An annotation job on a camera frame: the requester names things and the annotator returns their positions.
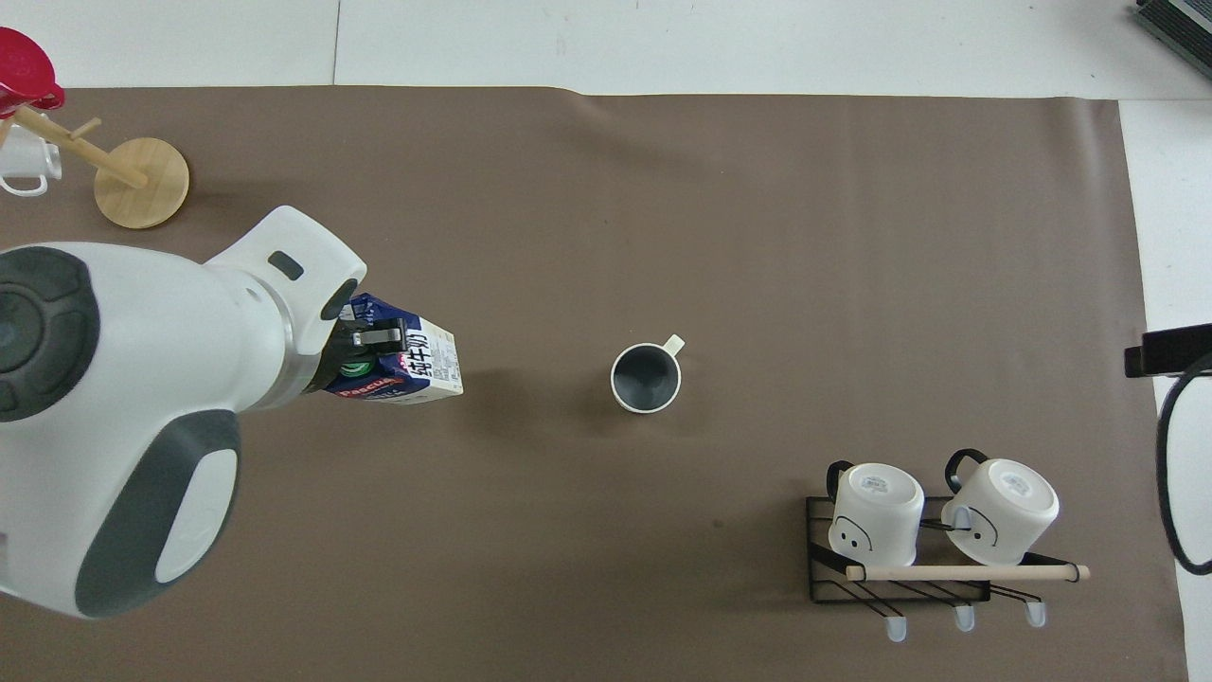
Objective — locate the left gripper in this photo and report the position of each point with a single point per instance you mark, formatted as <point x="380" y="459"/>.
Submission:
<point x="341" y="343"/>

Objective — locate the blue and white milk carton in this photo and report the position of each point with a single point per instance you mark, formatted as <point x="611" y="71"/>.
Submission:
<point x="431" y="365"/>

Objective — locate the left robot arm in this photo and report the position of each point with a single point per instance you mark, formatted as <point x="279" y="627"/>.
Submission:
<point x="142" y="379"/>

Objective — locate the white cup with grey inside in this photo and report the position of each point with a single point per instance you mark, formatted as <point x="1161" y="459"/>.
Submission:
<point x="646" y="379"/>

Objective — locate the red cup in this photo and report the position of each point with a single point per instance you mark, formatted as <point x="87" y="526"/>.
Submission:
<point x="24" y="66"/>

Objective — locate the wooden mug tree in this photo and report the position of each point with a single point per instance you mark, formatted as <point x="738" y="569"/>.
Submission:
<point x="142" y="185"/>

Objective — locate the white mug with smiley face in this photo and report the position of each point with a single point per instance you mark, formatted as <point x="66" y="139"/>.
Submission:
<point x="1004" y="511"/>
<point x="876" y="516"/>

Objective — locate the black stand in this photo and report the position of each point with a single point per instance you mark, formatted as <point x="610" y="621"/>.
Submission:
<point x="1174" y="349"/>

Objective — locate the dark grey ribbed box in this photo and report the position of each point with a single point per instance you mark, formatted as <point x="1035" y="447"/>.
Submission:
<point x="1179" y="24"/>

